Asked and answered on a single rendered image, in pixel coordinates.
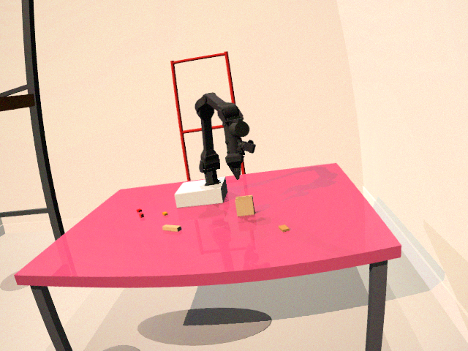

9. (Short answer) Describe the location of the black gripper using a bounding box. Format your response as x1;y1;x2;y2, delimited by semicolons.
225;137;245;180

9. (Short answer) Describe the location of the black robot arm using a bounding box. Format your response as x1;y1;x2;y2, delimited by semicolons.
195;92;256;186

